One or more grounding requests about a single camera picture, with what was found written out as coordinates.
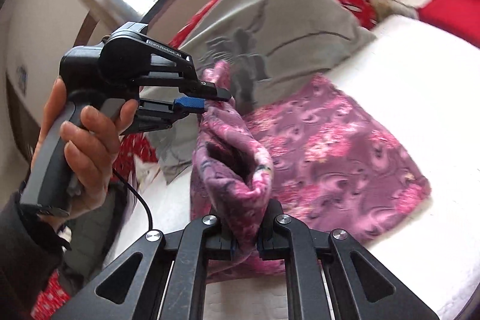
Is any pink floral fleece garment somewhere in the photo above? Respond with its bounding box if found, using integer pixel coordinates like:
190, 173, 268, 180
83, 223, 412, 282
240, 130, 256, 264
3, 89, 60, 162
190, 74, 431, 282

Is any black cable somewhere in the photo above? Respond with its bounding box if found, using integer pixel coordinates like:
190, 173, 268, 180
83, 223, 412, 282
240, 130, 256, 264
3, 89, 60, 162
112, 167, 155, 232

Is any white quilted mattress cover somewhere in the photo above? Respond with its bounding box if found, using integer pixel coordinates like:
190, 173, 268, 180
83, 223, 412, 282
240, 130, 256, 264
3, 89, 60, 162
101, 13, 480, 320

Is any grey floral pillow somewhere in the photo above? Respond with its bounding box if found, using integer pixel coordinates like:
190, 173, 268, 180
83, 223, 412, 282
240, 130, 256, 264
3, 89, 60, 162
140, 0, 378, 186

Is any red blanket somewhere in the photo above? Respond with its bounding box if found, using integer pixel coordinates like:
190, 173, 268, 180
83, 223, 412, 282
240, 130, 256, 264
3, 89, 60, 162
417, 0, 480, 47

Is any dark left sleeve forearm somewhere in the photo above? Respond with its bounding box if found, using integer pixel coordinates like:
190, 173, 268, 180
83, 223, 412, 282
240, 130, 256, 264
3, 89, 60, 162
1, 181, 70, 319

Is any person's left hand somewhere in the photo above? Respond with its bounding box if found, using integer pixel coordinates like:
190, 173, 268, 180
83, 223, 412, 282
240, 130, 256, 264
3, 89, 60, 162
30, 76, 140, 221

